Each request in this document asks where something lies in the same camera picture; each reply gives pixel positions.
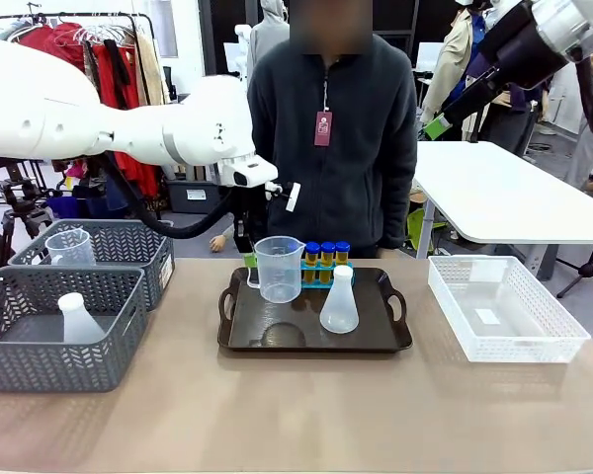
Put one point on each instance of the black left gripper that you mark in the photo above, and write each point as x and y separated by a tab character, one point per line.
249	205

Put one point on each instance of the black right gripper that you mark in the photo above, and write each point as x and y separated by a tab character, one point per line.
524	49

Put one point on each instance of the clear plastic measuring beaker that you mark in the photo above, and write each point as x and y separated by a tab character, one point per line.
279	276
71	249

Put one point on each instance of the white plastic conical flask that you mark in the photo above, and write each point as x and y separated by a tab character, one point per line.
79	321
339	311

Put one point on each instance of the person left forearm dark sleeve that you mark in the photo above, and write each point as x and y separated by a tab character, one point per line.
398	197

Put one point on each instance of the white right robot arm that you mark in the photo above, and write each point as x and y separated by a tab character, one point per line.
563	24

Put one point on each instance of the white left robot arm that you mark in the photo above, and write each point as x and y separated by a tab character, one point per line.
44	108

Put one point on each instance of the beige mannequin hand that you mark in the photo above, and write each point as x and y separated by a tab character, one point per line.
218	243

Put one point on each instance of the mannequin in beige coat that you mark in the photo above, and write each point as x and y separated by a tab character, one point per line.
454	64

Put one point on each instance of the mannequin in dark purple clothes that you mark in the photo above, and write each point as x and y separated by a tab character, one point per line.
514	118

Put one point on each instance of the grey storage box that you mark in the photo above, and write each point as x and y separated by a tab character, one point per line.
193	195

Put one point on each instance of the amber tube with blue cap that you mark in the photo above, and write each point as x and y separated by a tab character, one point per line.
342	254
327	259
312	259

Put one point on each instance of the teal test tube rack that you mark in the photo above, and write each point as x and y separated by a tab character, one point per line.
321	285

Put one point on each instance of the white background table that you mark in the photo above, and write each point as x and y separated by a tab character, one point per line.
489	192

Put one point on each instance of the dark plastic serving tray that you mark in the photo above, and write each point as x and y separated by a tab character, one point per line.
277	340

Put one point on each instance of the person in dark fleece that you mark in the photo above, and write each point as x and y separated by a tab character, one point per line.
336	187

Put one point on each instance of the grey basket holding beakers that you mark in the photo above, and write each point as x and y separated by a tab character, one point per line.
123	242

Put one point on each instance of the maroon hanging name tag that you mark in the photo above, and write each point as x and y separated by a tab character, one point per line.
323	128

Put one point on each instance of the green chair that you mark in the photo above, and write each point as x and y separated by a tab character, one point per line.
420	227

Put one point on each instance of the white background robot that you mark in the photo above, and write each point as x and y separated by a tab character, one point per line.
242	47

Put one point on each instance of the beige hanging garment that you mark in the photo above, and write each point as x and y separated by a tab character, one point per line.
150	69

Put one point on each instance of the mannequin in grey hoodie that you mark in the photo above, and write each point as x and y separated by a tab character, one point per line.
267	39

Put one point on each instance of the black floor stand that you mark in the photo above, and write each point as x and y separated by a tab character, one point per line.
585	269

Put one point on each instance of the clothes rack with garments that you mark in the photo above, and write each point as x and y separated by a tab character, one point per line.
109	74

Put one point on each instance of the grey basket holding flasks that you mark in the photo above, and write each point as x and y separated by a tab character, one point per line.
54	365

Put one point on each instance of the white perforated plastic basket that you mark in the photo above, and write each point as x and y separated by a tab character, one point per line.
563	340

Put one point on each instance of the black metal clothes rack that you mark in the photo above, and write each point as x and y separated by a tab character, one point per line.
79	16

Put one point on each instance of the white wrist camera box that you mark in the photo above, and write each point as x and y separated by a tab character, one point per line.
252	174

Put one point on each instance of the black camera tripod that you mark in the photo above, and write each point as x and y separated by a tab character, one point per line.
22	207

